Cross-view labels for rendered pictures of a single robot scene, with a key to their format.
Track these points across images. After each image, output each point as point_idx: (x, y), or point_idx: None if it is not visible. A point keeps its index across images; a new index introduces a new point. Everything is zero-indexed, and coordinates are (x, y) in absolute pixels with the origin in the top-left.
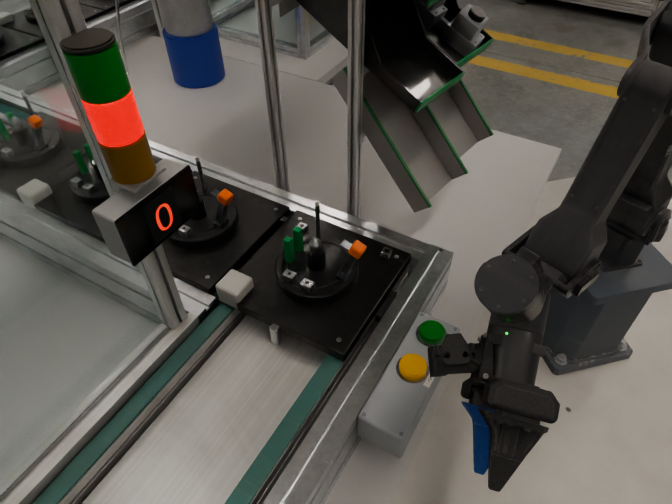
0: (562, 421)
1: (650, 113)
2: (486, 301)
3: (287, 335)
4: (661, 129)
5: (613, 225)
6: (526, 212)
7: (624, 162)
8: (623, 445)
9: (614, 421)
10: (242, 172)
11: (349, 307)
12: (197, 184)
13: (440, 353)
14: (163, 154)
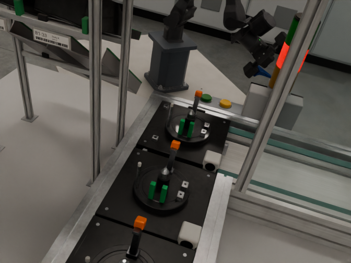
0: (207, 91)
1: None
2: (273, 25)
3: None
4: None
5: (178, 25)
6: (88, 82)
7: None
8: (209, 80)
9: (201, 80)
10: (36, 223)
11: (205, 119)
12: (115, 204)
13: (273, 51)
14: (61, 253)
